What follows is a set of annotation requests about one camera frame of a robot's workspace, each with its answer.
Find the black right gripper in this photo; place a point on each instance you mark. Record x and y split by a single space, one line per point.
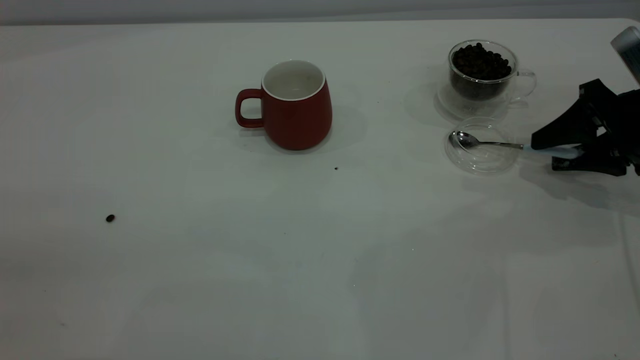
622 122

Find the red mug white inside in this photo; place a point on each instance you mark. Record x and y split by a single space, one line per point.
300 122

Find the clear double-walled glass cup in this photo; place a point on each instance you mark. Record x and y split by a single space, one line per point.
475 107

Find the pile of coffee beans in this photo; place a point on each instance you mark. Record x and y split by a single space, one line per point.
480 65

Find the clear round glass saucer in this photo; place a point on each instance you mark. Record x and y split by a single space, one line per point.
480 162

